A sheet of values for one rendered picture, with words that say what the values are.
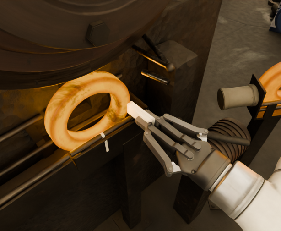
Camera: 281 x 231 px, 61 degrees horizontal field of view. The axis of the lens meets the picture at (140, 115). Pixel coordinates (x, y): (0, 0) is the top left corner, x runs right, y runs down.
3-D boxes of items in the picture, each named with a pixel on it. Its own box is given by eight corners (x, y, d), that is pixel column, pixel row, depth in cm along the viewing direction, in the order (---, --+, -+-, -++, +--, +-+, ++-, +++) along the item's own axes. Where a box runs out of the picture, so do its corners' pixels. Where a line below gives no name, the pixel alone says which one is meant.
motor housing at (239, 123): (165, 209, 111) (179, 142, 71) (197, 181, 120) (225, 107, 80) (186, 232, 104) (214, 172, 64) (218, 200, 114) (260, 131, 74)
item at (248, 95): (215, 99, 69) (218, 83, 64) (247, 95, 69) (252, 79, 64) (222, 115, 65) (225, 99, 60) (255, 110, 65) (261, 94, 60)
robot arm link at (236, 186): (250, 189, 48) (224, 170, 50) (271, 170, 41) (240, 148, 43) (226, 224, 44) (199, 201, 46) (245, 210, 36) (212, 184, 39)
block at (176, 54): (143, 113, 75) (144, 46, 57) (162, 102, 79) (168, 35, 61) (167, 134, 70) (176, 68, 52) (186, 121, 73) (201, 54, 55)
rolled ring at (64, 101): (129, 63, 46) (119, 55, 48) (36, 107, 38) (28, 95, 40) (132, 124, 60) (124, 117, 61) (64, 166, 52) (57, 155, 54)
